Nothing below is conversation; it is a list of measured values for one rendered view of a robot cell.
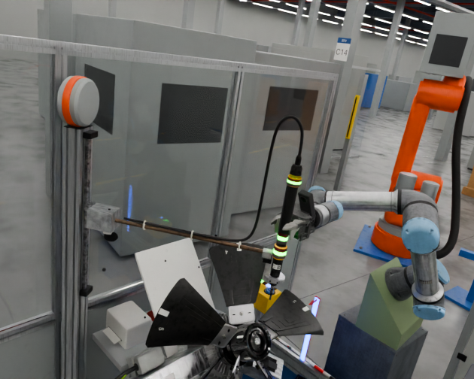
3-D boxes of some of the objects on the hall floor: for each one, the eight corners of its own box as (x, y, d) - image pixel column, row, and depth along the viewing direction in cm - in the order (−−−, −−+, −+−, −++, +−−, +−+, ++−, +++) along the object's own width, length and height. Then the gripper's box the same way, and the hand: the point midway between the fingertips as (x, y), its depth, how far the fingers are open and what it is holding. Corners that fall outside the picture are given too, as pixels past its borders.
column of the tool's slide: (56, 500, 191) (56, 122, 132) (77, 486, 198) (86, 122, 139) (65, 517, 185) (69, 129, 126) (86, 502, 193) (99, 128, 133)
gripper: (323, 236, 142) (287, 252, 127) (297, 223, 149) (259, 237, 134) (329, 213, 139) (292, 227, 124) (302, 201, 146) (264, 213, 131)
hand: (279, 222), depth 129 cm, fingers closed on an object, 4 cm apart
